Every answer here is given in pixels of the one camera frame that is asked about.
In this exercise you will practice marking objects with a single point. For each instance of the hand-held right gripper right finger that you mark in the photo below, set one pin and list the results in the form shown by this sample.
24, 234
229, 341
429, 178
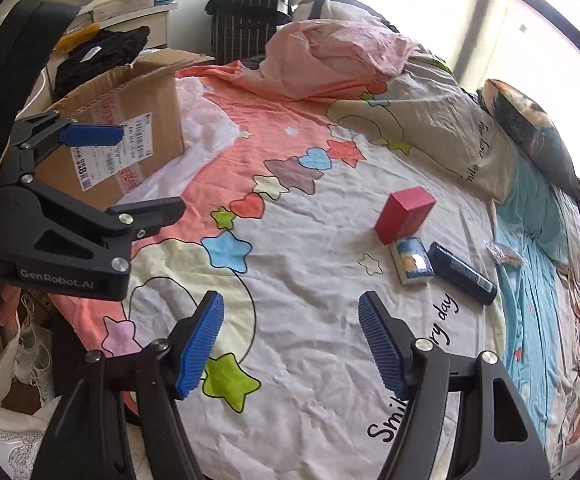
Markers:
382, 345

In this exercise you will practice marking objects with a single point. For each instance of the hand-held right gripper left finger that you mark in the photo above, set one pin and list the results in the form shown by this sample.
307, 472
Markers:
200, 345

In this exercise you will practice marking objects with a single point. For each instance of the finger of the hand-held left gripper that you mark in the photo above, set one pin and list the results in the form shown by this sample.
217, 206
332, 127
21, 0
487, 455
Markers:
150, 212
95, 135

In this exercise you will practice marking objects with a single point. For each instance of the cardboard box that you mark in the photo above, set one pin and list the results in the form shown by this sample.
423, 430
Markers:
140, 95

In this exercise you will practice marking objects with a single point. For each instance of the black clothes pile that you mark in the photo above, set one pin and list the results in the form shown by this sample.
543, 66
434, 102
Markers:
105, 52

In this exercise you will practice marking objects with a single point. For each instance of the white shoes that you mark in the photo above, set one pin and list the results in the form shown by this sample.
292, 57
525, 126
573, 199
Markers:
32, 360

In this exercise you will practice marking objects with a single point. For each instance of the blue yellow tissue pack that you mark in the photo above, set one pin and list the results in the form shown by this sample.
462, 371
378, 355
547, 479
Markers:
412, 260

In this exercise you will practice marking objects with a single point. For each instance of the printed bed sheet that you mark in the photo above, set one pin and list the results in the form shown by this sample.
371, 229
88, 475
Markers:
320, 270

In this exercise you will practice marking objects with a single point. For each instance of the dark blue cylindrical bottle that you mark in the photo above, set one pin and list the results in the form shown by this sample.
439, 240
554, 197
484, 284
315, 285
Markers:
462, 272

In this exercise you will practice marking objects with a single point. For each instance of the white plastic bag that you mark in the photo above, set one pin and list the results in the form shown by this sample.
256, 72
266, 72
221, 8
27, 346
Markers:
210, 120

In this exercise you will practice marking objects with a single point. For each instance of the cream bedside cabinet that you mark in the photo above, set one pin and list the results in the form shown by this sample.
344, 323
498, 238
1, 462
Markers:
135, 15

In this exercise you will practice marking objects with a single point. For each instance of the red box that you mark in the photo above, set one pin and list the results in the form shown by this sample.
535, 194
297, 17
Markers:
402, 215

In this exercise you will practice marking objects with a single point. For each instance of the clear plastic wrapper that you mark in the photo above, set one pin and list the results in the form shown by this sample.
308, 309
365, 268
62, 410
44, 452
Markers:
505, 252

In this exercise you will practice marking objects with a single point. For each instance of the white glitter bag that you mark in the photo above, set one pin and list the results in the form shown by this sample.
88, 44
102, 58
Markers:
10, 440

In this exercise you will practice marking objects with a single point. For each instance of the black striped bag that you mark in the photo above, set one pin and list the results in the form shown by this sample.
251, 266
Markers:
245, 20

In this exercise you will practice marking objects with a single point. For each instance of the printed folded duvet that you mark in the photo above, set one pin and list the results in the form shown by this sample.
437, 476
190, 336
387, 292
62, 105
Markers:
440, 130

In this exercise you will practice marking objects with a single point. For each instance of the pink crumpled cloth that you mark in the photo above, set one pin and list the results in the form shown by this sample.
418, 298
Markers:
330, 55

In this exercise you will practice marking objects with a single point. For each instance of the dark patterned pillow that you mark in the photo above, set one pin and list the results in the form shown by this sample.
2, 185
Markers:
535, 135

